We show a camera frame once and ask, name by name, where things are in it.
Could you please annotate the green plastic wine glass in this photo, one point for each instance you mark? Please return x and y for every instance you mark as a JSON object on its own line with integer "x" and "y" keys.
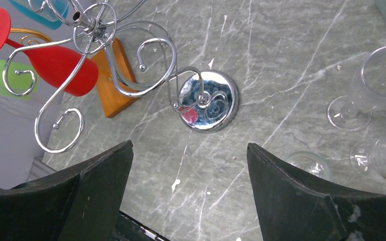
{"x": 18, "y": 83}

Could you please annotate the chrome wine glass rack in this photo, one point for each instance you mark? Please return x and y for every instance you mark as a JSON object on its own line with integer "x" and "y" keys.
{"x": 206, "y": 102}

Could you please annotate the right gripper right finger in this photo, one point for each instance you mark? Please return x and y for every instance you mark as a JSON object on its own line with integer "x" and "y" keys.
{"x": 293, "y": 204}

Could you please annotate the orange wooden rack base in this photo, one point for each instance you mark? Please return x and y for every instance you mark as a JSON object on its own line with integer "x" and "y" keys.
{"x": 112, "y": 101}

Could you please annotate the gold wine glass rack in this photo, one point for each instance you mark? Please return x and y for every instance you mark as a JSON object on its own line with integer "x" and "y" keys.
{"x": 31, "y": 36}

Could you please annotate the clear wine glass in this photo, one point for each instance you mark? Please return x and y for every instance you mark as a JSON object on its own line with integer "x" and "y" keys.
{"x": 370, "y": 155}
{"x": 366, "y": 94}
{"x": 310, "y": 163}

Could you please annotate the aluminium frame rail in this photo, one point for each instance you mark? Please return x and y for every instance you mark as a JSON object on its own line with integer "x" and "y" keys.
{"x": 39, "y": 170}

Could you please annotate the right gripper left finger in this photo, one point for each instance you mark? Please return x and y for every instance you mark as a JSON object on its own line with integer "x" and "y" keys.
{"x": 80, "y": 202}

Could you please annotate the blue plastic wine glass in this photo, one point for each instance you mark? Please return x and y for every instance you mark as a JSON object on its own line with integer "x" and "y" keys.
{"x": 45, "y": 17}

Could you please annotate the red plastic wine glass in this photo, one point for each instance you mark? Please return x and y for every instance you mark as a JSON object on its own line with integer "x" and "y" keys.
{"x": 54, "y": 64}

